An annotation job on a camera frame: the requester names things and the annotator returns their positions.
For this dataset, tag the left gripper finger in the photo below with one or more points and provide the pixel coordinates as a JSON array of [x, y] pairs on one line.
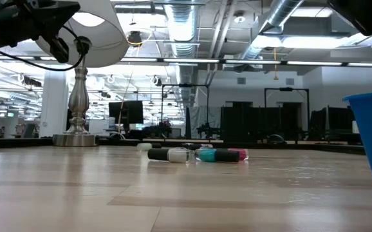
[[57, 16]]

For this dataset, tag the pale green nail polish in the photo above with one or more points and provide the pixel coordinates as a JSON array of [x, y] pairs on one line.
[[144, 147]]

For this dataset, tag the teal nail polish black cap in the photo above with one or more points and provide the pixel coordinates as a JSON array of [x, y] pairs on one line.
[[226, 156]]

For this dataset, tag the magenta nail polish black cap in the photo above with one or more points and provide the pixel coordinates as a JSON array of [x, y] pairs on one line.
[[243, 154]]

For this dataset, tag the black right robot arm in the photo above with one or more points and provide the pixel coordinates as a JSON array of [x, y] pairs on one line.
[[366, 16]]

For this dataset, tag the black ceiling device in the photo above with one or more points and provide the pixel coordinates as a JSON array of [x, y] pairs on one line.
[[135, 38]]

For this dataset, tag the silver lamp white shade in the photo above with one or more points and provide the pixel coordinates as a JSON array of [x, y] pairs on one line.
[[78, 96]]

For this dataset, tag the black monitor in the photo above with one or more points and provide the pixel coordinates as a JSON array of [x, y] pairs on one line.
[[126, 112]]

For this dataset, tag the long ceiling light strip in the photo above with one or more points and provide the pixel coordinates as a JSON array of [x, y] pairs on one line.
[[189, 60]]

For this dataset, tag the grey tarp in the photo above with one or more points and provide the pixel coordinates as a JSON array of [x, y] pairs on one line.
[[205, 117]]

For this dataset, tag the white ceiling sensor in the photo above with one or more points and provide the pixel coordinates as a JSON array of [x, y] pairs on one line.
[[239, 17]]

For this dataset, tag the black partition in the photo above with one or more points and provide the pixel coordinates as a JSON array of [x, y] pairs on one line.
[[253, 124], [331, 120]]

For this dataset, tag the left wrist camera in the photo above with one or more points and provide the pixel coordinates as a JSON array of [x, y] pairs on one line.
[[59, 50]]

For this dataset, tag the black table frame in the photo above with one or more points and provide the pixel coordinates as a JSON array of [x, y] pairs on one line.
[[18, 143]]

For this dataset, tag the silver ventilation duct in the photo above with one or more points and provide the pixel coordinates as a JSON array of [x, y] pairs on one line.
[[182, 19], [282, 9]]

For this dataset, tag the black frame stand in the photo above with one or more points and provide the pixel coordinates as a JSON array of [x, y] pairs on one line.
[[285, 89], [186, 85]]

